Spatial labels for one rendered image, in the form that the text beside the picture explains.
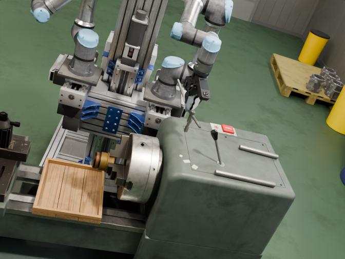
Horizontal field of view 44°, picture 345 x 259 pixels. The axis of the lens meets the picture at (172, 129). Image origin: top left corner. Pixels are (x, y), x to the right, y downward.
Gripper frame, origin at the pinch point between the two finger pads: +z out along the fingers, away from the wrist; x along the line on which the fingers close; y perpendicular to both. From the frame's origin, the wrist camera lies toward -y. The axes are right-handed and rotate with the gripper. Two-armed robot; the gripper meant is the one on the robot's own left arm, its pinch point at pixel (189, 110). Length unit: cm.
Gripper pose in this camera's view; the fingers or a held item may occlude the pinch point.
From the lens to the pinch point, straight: 196.6
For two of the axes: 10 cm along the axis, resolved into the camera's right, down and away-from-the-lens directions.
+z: -3.0, 8.0, 5.2
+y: -3.3, -5.9, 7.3
